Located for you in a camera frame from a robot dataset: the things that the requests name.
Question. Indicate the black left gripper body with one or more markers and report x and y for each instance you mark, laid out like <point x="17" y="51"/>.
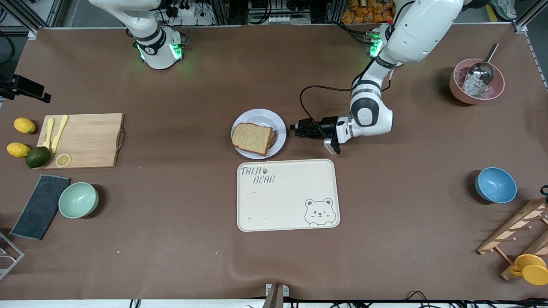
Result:
<point x="327" y="126"/>

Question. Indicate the white round plate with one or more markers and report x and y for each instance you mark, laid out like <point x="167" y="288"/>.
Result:
<point x="265" y="116"/>

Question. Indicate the plain brown bread slice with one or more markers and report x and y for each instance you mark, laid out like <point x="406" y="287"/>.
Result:
<point x="252" y="137"/>

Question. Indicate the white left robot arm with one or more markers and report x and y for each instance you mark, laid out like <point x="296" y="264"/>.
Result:
<point x="372" y="115"/>

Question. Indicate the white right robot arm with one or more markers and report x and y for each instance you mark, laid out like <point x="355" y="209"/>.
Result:
<point x="156" y="47"/>

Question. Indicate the whole yellow lemon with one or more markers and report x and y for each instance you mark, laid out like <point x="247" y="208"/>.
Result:
<point x="24" y="125"/>
<point x="18" y="150"/>

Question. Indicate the bread slice under egg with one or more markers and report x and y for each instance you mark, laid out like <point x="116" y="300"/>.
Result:
<point x="273" y="137"/>

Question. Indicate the yellow plastic fork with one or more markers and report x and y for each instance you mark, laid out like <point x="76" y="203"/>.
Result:
<point x="49" y="134"/>

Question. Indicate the yellow plastic knife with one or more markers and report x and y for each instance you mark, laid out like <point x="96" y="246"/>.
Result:
<point x="60" y="132"/>

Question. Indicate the dark green avocado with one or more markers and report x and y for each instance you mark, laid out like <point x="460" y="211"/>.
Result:
<point x="37" y="157"/>

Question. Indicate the cream bear print tray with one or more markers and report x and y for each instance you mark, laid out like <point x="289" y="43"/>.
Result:
<point x="287" y="196"/>

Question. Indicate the lemon slice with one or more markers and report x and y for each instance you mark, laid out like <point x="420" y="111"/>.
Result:
<point x="63" y="160"/>

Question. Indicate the wooden cutting board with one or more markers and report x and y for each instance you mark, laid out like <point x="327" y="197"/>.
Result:
<point x="90" y="141"/>

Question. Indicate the dark grey cloth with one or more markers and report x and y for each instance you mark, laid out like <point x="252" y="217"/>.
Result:
<point x="40" y="207"/>

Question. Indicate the light green bowl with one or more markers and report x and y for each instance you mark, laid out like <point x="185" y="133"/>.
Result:
<point x="78" y="200"/>

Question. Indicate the orange snack bag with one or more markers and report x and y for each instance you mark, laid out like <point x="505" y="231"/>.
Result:
<point x="364" y="10"/>

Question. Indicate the pink bowl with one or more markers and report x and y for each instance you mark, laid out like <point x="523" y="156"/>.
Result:
<point x="456" y="90"/>

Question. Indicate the clear ice cubes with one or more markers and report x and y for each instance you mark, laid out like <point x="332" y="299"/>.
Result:
<point x="475" y="87"/>

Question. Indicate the white power strip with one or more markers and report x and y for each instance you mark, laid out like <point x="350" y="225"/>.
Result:
<point x="188" y="15"/>

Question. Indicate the metal scoop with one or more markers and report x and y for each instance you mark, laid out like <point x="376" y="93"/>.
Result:
<point x="481" y="70"/>

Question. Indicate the blue bowl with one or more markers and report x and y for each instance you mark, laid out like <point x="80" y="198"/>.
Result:
<point x="495" y="185"/>

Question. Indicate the wooden drying rack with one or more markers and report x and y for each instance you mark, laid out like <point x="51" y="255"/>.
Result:
<point x="509" y="233"/>

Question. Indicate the grey sneaker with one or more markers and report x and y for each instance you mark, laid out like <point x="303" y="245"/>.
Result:
<point x="505" y="8"/>

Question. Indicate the yellow cup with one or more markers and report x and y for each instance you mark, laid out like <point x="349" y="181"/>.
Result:
<point x="533" y="269"/>

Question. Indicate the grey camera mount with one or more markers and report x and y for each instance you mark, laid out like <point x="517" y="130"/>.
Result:
<point x="275" y="295"/>

